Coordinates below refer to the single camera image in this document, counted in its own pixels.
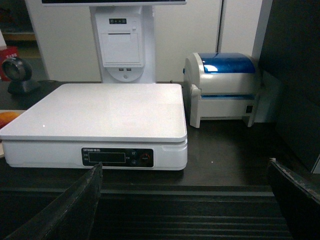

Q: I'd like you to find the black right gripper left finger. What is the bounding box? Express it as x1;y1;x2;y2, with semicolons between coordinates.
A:
5;163;103;240

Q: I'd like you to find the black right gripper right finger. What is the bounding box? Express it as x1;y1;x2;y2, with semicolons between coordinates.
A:
267;158;320;240

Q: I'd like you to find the dark red mango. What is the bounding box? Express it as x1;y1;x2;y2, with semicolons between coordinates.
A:
0;111;20;128

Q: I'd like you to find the black checkout counter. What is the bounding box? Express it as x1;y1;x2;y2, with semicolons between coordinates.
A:
0;81;320;240

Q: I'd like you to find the white checkout scale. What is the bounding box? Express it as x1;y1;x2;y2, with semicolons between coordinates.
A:
0;83;188;171

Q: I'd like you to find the white blue label printer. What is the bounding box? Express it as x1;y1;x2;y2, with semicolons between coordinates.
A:
182;52;261;128

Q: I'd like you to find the black barcode scanner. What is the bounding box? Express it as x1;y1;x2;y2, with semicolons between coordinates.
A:
5;57;41;95

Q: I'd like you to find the red fire extinguisher box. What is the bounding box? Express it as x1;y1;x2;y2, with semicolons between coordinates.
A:
0;46;19;82

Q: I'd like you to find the white partition panel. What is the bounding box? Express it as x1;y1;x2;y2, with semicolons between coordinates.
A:
26;0;264;82

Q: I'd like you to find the wooden shelf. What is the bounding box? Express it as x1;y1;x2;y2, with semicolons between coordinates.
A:
2;31;36;41

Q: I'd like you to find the white POS terminal stand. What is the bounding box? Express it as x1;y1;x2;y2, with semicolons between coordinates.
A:
42;0;187;84

